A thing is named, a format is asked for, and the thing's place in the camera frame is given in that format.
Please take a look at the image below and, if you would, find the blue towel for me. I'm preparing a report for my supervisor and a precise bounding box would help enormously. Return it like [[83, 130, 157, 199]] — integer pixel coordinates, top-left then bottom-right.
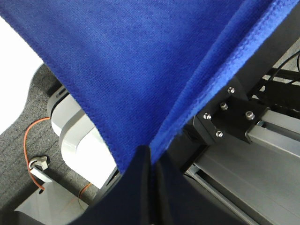
[[0, 0, 297, 172]]

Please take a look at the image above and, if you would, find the white knob clamp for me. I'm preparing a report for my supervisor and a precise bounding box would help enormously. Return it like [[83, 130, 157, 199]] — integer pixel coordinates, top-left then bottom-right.
[[29, 155, 53, 183]]

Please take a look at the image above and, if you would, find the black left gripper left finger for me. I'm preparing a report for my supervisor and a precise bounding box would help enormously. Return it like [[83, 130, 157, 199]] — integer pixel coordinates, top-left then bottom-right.
[[71, 146, 150, 225]]

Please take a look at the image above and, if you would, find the black metal bracket with screws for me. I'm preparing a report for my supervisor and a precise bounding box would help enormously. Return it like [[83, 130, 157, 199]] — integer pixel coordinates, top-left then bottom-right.
[[190, 78, 268, 145]]

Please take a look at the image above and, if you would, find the orange cable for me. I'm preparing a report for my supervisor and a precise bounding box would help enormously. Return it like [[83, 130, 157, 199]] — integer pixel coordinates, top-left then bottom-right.
[[24, 117, 92, 200]]

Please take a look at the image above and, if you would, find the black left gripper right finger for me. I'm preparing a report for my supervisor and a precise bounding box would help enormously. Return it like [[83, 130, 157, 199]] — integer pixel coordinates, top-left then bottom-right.
[[156, 158, 234, 225]]

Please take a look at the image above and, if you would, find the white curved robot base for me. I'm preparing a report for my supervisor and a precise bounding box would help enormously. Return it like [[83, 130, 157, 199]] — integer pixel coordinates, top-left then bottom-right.
[[47, 86, 117, 188]]

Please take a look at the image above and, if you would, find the grey aluminium frame rail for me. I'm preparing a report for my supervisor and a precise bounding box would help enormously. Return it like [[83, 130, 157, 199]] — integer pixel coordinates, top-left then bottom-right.
[[187, 111, 300, 225]]

